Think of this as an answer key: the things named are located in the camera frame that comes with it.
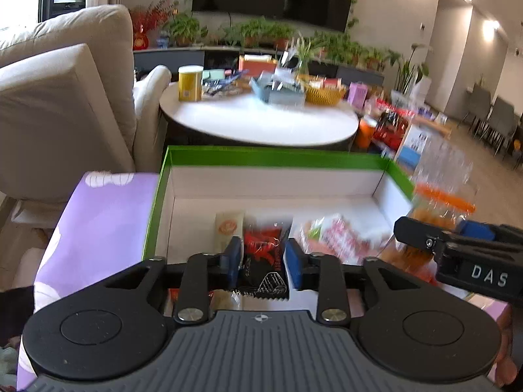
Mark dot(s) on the orange snack packet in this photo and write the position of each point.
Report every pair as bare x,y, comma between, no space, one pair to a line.
441,202

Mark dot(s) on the grey dining chair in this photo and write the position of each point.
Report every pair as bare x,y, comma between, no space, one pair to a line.
476,106
502,122

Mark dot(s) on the yellow can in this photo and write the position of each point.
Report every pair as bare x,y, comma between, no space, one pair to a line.
190,83

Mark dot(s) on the orange mug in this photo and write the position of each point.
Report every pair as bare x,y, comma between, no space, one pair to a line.
365,134

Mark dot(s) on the orange box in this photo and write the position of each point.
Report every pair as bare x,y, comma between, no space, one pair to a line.
257,65

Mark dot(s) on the red berry decoration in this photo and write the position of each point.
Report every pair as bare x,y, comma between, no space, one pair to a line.
151,20

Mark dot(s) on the beige recliner armchair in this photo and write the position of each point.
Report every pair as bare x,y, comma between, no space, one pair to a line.
61,110

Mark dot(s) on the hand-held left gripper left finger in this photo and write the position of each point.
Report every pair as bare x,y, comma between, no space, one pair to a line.
233,257

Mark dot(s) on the round white table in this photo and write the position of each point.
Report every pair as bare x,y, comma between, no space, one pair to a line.
253,126

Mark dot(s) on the blue white carton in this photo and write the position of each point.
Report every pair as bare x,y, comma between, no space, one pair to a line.
412,147

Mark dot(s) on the wicker basket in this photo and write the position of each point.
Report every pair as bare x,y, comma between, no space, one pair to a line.
325,96

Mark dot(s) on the pile of dark packets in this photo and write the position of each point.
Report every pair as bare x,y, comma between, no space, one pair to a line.
222,88

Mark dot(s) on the spider plant in vase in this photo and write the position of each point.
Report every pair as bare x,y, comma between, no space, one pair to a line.
304,55

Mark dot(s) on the black red snack packet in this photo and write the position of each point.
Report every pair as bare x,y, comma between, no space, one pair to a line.
263,253

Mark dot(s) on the blue grey tray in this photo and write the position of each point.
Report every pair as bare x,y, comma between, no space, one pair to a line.
282,96

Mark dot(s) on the tall plant in white pot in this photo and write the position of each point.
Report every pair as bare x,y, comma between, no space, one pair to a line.
408,69

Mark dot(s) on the beige snack packet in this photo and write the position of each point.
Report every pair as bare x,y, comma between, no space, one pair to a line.
229,224

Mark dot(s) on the teal container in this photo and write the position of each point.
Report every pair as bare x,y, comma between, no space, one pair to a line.
213,75

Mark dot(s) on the purple floral tablecloth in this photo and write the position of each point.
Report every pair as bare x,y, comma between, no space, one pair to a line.
102,228

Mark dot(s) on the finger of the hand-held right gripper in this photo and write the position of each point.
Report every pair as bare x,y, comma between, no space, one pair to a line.
476,229
416,232

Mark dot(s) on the red packaged goods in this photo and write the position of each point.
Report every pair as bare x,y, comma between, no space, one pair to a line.
392,126

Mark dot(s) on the pink white jelly pouch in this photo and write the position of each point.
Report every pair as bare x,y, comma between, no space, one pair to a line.
335,237

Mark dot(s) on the teal clothing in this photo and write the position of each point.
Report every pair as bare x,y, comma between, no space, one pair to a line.
6,367

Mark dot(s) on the row of potted green plants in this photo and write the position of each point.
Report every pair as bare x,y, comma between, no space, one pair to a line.
257,30

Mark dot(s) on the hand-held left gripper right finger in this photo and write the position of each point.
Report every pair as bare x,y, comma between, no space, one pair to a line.
293,263

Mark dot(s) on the person's right hand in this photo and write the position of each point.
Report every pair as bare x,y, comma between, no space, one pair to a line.
512,347

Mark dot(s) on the dark cloth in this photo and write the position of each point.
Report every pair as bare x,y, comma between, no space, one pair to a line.
14,314

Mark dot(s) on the green cardboard box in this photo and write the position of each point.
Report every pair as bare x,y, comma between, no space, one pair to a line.
265,179

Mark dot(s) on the small pink box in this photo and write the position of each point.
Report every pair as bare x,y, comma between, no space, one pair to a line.
357,94

